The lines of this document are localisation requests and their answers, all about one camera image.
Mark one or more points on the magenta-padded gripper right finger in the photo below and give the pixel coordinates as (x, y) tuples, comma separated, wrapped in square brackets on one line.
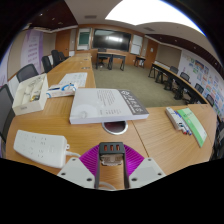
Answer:
[(145, 171)]

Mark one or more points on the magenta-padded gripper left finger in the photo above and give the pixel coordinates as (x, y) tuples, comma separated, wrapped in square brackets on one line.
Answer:
[(78, 171)]

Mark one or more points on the white power strip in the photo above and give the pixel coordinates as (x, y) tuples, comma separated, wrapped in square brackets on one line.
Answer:
[(36, 146)]

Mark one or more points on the round metal table grommet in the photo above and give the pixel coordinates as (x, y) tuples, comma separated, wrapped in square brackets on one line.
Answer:
[(115, 128)]

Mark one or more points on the white pack of markers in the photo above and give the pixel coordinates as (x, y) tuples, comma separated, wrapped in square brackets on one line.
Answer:
[(173, 118)]

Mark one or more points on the green booklet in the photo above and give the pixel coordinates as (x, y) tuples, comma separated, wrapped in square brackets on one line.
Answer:
[(193, 125)]

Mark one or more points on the white book with grey stripe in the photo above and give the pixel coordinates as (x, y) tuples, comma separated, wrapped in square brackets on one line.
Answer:
[(100, 106)]

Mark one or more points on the open white cardboard box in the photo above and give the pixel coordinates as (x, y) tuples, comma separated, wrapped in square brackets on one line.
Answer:
[(30, 106)]

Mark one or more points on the row of black office chairs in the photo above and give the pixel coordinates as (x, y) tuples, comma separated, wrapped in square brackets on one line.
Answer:
[(55, 58), (218, 133)]

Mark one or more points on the small white and blue box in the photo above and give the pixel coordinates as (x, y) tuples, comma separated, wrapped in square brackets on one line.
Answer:
[(60, 90)]

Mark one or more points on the white printed paper sheet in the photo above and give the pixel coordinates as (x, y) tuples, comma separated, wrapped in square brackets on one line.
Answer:
[(74, 80)]

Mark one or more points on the black mesh office chair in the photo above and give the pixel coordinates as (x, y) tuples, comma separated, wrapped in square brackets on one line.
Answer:
[(5, 106), (26, 71)]

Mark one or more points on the long wooden table row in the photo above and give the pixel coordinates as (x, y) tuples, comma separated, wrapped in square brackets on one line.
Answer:
[(170, 74)]

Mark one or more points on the small dark side table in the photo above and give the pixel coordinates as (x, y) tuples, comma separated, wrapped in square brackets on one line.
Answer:
[(140, 58)]

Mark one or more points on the wooden door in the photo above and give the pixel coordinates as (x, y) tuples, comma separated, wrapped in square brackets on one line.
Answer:
[(150, 53), (62, 43)]

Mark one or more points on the dark-framed wooden desk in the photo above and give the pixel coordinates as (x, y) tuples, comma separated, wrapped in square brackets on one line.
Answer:
[(111, 55)]

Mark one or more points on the black chair behind desk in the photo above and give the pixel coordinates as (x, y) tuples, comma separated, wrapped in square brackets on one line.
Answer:
[(102, 50)]

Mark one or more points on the large bright ceiling light panel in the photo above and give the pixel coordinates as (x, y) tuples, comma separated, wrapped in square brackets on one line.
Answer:
[(150, 13)]

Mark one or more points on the colourful wall poster display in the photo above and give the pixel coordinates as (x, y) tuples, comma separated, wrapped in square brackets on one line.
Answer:
[(206, 80)]

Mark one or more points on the white wall board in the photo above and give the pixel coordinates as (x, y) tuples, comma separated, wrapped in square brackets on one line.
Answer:
[(136, 44)]

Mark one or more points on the purple wall banner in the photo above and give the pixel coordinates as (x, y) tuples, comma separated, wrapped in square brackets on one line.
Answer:
[(33, 50)]

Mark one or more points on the green wall board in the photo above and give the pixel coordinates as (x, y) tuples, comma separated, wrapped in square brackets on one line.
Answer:
[(84, 39)]

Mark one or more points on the black wall screen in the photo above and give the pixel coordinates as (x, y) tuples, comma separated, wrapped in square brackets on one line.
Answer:
[(111, 40)]

